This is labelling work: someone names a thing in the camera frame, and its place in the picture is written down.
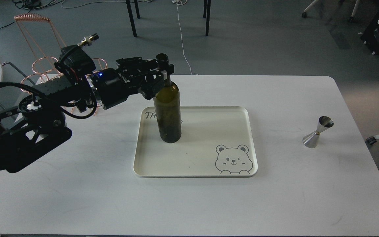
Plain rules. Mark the cream bear print tray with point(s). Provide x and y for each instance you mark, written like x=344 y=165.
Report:
x=216 y=142

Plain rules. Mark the dark green wine bottle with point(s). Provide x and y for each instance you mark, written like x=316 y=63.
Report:
x=167 y=104

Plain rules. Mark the white office chair base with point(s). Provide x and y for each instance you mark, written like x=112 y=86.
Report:
x=315 y=4

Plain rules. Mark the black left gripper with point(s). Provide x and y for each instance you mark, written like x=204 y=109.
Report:
x=133 y=75

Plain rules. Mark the steel double jigger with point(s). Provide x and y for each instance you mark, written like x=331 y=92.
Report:
x=311 y=140

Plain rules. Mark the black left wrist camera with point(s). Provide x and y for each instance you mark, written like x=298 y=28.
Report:
x=73 y=57

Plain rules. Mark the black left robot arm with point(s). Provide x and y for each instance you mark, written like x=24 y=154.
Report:
x=37 y=124

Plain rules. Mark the copper wire bottle rack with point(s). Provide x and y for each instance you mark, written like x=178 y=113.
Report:
x=44 y=41

